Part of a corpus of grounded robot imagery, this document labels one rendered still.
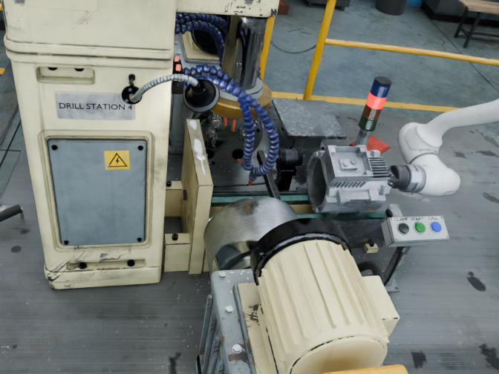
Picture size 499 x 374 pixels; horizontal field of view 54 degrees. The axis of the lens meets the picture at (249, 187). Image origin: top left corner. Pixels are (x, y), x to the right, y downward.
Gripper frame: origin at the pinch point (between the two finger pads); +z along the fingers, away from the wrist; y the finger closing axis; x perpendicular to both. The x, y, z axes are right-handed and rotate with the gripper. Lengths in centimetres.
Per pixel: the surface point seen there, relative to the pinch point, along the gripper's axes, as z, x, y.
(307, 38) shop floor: -128, 88, -341
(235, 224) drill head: 43, -3, 31
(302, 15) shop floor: -139, 86, -401
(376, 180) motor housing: -6.3, -2.4, 6.6
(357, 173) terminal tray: 1.1, -4.3, 6.5
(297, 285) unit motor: 44, -23, 64
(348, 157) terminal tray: 3.0, -6.2, 1.7
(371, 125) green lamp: -18.2, -3.2, -25.1
